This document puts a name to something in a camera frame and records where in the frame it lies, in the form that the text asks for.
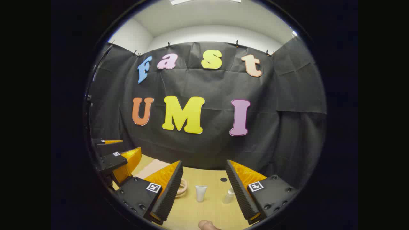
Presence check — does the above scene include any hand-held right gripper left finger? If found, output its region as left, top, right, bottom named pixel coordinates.
left=114, top=160, right=184, bottom=226

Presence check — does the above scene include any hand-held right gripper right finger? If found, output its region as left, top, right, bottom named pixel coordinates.
left=226, top=160, right=299, bottom=225

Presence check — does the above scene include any white pump bottle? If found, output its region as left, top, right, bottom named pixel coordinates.
left=222, top=187, right=236, bottom=205

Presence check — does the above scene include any black backdrop cloth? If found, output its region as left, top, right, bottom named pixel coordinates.
left=85, top=41, right=327, bottom=189

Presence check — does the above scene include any ceiling light panel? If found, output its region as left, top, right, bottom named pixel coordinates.
left=169, top=0, right=242, bottom=5

